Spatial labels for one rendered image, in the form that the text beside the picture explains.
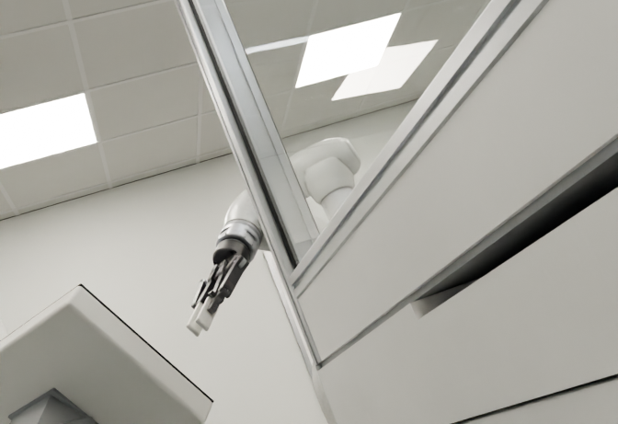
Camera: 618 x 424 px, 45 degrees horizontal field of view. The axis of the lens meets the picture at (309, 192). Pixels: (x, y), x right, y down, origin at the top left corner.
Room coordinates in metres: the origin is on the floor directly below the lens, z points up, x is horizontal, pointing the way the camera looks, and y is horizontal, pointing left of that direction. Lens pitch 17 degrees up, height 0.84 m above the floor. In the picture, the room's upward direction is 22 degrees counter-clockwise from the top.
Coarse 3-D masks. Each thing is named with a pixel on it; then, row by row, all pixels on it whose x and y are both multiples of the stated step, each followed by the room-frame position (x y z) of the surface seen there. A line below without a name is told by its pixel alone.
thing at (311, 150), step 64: (192, 0) 1.19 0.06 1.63; (256, 0) 0.95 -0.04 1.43; (320, 0) 0.79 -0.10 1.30; (384, 0) 0.67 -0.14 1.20; (448, 0) 0.59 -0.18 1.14; (256, 64) 1.03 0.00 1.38; (320, 64) 0.85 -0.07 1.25; (384, 64) 0.72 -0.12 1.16; (256, 128) 1.13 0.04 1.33; (320, 128) 0.92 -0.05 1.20; (384, 128) 0.77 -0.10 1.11; (320, 192) 1.00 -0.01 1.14
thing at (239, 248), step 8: (224, 240) 1.51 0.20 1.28; (232, 240) 1.51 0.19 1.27; (216, 248) 1.51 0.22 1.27; (224, 248) 1.49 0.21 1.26; (232, 248) 1.49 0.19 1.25; (240, 248) 1.50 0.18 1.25; (216, 256) 1.51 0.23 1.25; (224, 256) 1.50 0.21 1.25; (232, 256) 1.49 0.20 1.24; (248, 256) 1.53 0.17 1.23; (216, 264) 1.53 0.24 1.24; (232, 264) 1.47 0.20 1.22; (216, 272) 1.49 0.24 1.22; (216, 280) 1.48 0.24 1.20
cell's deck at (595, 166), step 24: (600, 168) 0.54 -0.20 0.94; (552, 192) 0.58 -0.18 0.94; (576, 192) 0.59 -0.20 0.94; (600, 192) 0.64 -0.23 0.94; (528, 216) 0.62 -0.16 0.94; (552, 216) 0.66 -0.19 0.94; (504, 240) 0.69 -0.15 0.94; (528, 240) 0.75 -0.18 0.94; (456, 264) 0.75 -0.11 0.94; (480, 264) 0.78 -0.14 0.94; (432, 288) 0.81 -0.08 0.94; (360, 336) 1.04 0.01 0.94
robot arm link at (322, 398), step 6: (312, 366) 2.05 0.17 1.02; (312, 372) 2.05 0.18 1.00; (318, 378) 2.01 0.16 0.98; (318, 384) 2.02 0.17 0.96; (318, 390) 2.03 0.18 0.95; (318, 396) 2.04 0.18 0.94; (324, 396) 2.01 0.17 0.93; (324, 402) 2.02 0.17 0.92; (324, 408) 2.03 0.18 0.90; (330, 408) 2.01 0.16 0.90; (324, 414) 2.05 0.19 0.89; (330, 414) 2.02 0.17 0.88; (330, 420) 2.03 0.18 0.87
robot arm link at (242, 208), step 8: (240, 200) 1.58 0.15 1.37; (248, 200) 1.58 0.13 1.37; (232, 208) 1.58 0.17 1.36; (240, 208) 1.56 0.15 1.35; (248, 208) 1.56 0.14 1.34; (232, 216) 1.56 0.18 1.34; (240, 216) 1.55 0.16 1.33; (248, 216) 1.55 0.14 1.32; (256, 216) 1.56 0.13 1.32; (256, 224) 1.56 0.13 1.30; (264, 240) 1.59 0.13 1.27; (264, 248) 1.62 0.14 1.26
